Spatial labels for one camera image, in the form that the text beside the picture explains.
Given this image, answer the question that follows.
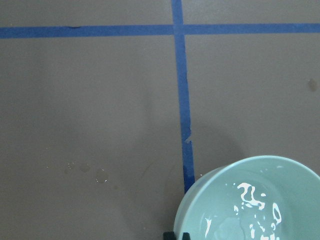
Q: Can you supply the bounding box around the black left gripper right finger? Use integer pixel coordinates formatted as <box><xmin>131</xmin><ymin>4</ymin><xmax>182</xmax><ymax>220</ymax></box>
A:
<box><xmin>182</xmin><ymin>232</ymin><xmax>191</xmax><ymax>240</ymax></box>

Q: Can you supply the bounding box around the green ceramic bowl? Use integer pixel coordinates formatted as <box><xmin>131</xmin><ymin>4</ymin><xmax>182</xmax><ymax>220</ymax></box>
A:
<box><xmin>173</xmin><ymin>155</ymin><xmax>320</xmax><ymax>240</ymax></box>

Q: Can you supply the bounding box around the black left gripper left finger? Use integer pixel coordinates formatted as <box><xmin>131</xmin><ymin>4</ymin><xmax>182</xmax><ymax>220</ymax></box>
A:
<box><xmin>162</xmin><ymin>231</ymin><xmax>176</xmax><ymax>240</ymax></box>

